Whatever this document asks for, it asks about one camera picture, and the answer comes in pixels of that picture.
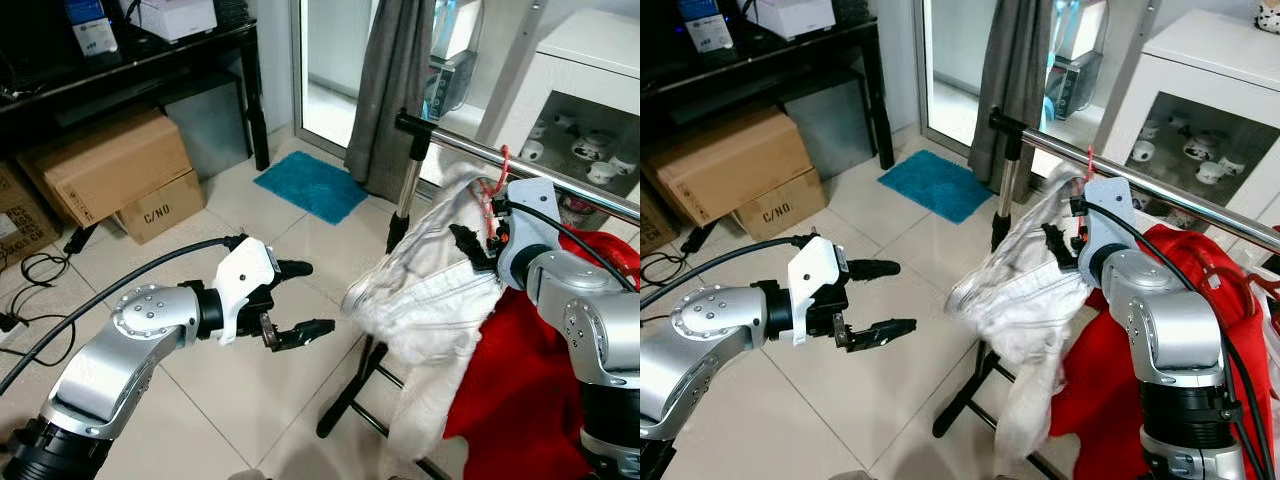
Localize grey metal box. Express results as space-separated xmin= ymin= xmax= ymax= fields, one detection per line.
xmin=165 ymin=80 xmax=251 ymax=181
xmin=785 ymin=78 xmax=881 ymax=181

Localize red shirt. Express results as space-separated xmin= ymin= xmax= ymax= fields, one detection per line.
xmin=1048 ymin=225 xmax=1280 ymax=471
xmin=443 ymin=228 xmax=641 ymax=480

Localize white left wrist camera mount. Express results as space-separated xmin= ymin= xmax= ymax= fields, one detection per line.
xmin=213 ymin=238 xmax=281 ymax=346
xmin=787 ymin=235 xmax=851 ymax=346

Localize white glass door cabinet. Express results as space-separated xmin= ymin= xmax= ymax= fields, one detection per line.
xmin=1100 ymin=8 xmax=1280 ymax=236
xmin=478 ymin=8 xmax=641 ymax=236

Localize glass sliding door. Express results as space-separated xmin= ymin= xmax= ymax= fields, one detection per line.
xmin=293 ymin=0 xmax=549 ymax=191
xmin=920 ymin=0 xmax=1166 ymax=181

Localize cream corduroy trousers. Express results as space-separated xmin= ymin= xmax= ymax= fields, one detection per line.
xmin=945 ymin=163 xmax=1101 ymax=476
xmin=342 ymin=163 xmax=506 ymax=479

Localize large cardboard box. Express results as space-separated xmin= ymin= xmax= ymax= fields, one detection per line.
xmin=645 ymin=103 xmax=816 ymax=226
xmin=18 ymin=105 xmax=196 ymax=229

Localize blue white carton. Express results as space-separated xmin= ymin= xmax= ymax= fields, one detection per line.
xmin=65 ymin=0 xmax=119 ymax=56
xmin=678 ymin=0 xmax=736 ymax=53

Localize blue floor mat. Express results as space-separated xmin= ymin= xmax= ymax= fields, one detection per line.
xmin=878 ymin=148 xmax=999 ymax=225
xmin=253 ymin=150 xmax=369 ymax=226

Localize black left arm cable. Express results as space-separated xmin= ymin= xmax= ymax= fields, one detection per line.
xmin=0 ymin=235 xmax=246 ymax=396
xmin=640 ymin=235 xmax=809 ymax=306

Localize chrome clothes rack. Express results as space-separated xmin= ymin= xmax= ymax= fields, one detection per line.
xmin=317 ymin=108 xmax=641 ymax=480
xmin=932 ymin=105 xmax=1280 ymax=480

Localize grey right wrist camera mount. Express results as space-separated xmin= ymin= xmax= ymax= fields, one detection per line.
xmin=1082 ymin=177 xmax=1136 ymax=286
xmin=497 ymin=178 xmax=559 ymax=286

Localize grey curtain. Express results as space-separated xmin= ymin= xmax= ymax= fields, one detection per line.
xmin=968 ymin=0 xmax=1053 ymax=191
xmin=345 ymin=0 xmax=438 ymax=201

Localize black table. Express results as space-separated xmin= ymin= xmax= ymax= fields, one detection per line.
xmin=640 ymin=0 xmax=896 ymax=171
xmin=0 ymin=0 xmax=271 ymax=173

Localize labelled cardboard box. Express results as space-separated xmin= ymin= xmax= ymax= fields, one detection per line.
xmin=0 ymin=160 xmax=61 ymax=271
xmin=640 ymin=185 xmax=681 ymax=256

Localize spotted white teapot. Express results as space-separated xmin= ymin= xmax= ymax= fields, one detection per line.
xmin=570 ymin=128 xmax=616 ymax=161
xmin=1180 ymin=130 xmax=1226 ymax=163

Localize red plastic hanger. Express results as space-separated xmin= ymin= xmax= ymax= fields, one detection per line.
xmin=476 ymin=145 xmax=513 ymax=246
xmin=1068 ymin=145 xmax=1098 ymax=243

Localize black floor power cable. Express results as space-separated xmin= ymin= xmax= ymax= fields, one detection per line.
xmin=18 ymin=222 xmax=103 ymax=291
xmin=640 ymin=222 xmax=711 ymax=286

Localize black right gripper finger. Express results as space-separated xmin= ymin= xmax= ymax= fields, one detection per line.
xmin=450 ymin=226 xmax=496 ymax=273
xmin=1041 ymin=224 xmax=1083 ymax=269

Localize grey appliance behind glass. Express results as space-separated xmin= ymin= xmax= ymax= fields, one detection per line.
xmin=1045 ymin=0 xmax=1109 ymax=121
xmin=425 ymin=0 xmax=483 ymax=111

